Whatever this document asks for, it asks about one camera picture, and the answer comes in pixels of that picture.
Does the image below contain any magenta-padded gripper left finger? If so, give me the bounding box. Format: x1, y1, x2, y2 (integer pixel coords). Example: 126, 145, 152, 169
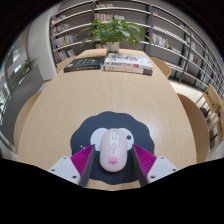
47, 143, 97, 188

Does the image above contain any green plant in white pot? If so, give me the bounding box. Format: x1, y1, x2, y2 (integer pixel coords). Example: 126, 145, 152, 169
80, 18, 154, 54

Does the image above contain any dark cartoon-eyed mouse pad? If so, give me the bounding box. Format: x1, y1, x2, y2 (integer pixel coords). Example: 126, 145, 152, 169
69, 111, 156, 186

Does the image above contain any pink computer mouse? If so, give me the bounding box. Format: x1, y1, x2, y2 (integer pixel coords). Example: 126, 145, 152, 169
99, 128, 129, 173

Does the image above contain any grey bookshelf unit with books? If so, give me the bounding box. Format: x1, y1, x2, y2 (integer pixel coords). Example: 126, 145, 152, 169
49, 0, 224, 98

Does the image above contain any slatted wooden chair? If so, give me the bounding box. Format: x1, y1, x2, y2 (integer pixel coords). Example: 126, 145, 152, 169
194, 83, 224, 148

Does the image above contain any small green potted plant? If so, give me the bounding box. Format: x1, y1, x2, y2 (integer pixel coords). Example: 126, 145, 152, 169
21, 57, 38, 75

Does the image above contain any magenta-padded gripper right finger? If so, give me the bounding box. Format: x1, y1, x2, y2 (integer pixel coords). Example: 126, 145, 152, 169
132, 143, 179, 187

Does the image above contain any white-cover book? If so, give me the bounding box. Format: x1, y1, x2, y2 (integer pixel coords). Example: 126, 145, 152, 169
103, 52, 155, 70

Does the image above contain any thick red-lettered book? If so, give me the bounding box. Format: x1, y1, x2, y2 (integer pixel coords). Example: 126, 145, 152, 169
103, 64, 154, 77

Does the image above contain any black hardcover book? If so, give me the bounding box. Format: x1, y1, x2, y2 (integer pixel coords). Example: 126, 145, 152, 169
63, 55, 106, 74

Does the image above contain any tan round-backed chair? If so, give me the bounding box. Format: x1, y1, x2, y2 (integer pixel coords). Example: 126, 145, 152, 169
55, 55, 78, 73
149, 56, 173, 79
13, 91, 43, 153
176, 93, 210, 164

